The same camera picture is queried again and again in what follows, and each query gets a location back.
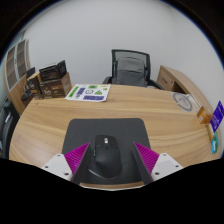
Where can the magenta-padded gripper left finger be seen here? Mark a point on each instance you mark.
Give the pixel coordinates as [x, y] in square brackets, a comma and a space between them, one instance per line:
[77, 159]

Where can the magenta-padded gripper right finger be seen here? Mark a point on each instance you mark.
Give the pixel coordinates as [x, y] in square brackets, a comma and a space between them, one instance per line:
[146, 159]

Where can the black computer mouse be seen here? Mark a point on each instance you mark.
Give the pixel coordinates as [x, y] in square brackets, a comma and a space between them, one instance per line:
[106, 158]

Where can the dark grey mouse pad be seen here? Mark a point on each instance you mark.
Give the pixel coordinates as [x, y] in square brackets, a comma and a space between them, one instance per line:
[106, 126]

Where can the white sticker sheet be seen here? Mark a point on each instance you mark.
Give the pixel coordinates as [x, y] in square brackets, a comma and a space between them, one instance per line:
[88, 92]

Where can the small blue packet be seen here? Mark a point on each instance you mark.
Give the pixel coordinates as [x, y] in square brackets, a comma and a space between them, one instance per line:
[213, 147]

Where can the small tan labelled box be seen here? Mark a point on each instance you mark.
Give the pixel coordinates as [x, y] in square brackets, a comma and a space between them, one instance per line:
[211, 131]

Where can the orange cardboard box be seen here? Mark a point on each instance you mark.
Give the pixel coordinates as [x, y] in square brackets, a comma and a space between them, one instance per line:
[203, 115]

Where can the green packet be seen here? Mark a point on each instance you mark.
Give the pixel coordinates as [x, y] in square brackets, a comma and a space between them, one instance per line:
[216, 140]

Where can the large brown printed box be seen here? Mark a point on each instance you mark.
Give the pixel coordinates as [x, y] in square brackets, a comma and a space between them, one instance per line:
[55, 88]

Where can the black leather armchair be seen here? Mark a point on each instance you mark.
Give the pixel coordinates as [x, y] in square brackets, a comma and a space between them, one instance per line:
[7, 130]

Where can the purple card package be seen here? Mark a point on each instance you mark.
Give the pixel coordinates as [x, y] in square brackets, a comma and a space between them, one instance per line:
[218, 116]

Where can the small brown printed box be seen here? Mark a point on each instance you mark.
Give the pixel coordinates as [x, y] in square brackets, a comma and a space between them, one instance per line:
[33, 87]

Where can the wooden side desk cabinet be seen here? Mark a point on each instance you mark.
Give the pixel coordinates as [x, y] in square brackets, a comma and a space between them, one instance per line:
[180, 78]

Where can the grey backpack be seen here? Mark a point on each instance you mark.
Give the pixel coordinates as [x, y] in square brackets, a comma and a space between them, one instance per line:
[130, 71]

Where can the black printed box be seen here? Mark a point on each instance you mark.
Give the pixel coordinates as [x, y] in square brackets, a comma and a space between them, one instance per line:
[51, 71]

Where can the black visitor chair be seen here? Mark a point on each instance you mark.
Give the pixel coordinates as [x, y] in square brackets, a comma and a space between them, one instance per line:
[29, 74]

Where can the black mesh office chair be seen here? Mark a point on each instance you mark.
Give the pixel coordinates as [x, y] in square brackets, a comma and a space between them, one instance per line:
[130, 53]

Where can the wooden shelf unit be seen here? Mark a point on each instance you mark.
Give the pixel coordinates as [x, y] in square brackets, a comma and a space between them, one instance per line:
[15, 70]

